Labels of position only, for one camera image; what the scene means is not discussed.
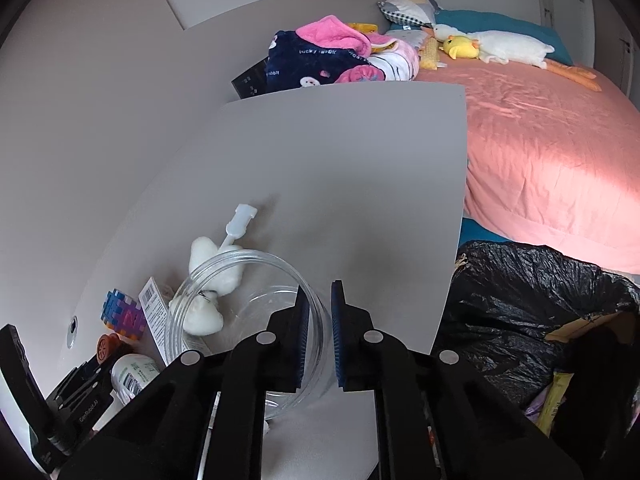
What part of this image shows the yellow duck plush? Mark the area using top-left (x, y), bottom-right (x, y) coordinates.
top-left (440, 34), bottom-right (482, 61)

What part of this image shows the yellow corn plush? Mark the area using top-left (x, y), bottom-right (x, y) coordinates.
top-left (419, 37), bottom-right (441, 71)

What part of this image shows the teal pillow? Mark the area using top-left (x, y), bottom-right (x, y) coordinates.
top-left (389, 8), bottom-right (573, 66)

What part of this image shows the purple wrapper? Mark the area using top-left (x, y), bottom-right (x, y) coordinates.
top-left (525, 390), bottom-right (548, 423)

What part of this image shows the colourful puzzle cube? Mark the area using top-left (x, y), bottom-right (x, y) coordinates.
top-left (101, 288), bottom-right (146, 343)

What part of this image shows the orange round cap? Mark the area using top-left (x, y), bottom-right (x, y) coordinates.
top-left (96, 334), bottom-right (122, 365)

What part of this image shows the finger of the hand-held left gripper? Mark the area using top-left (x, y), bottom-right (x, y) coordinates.
top-left (46, 352), bottom-right (118, 407)

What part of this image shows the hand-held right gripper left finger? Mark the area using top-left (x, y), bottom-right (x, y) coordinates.
top-left (57, 285), bottom-right (313, 480)

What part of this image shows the white barcode card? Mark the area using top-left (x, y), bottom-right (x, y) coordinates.
top-left (138, 276), bottom-right (170, 366)

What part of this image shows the patterned pillow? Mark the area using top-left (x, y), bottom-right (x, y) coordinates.
top-left (377, 0), bottom-right (443, 28)

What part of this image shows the black board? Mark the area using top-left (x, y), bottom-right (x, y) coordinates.
top-left (231, 57), bottom-right (271, 101)

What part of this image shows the striped blanket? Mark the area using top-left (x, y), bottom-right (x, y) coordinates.
top-left (367, 32), bottom-right (421, 82)

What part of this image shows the pink bedsheet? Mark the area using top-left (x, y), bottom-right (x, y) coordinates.
top-left (414, 57), bottom-right (640, 276)

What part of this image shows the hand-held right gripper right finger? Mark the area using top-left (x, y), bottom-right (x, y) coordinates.
top-left (330, 280), bottom-right (583, 480)

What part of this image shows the navy fleece garment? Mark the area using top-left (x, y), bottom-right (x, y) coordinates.
top-left (265, 30), bottom-right (386, 95)

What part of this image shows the white cotton ball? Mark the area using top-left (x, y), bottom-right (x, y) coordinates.
top-left (189, 237), bottom-right (246, 293)
top-left (167, 292), bottom-right (224, 337)

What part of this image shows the yellow snack packet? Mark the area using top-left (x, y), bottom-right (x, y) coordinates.
top-left (537, 371), bottom-right (575, 436)

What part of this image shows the pink fleece cloth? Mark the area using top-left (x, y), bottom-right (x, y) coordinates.
top-left (296, 16), bottom-right (373, 58)

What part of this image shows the clear plastic jar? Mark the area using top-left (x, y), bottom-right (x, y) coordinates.
top-left (164, 249), bottom-right (341, 421)

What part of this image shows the black trash bag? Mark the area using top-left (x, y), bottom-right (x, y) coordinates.
top-left (435, 240), bottom-right (640, 480)

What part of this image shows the cardboard box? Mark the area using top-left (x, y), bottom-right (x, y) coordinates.
top-left (545, 310), bottom-right (640, 346)

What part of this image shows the white bottle green label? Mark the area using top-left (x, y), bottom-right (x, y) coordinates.
top-left (111, 354), bottom-right (161, 403)

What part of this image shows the white goose plush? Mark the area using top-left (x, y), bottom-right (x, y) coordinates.
top-left (432, 22), bottom-right (598, 93)

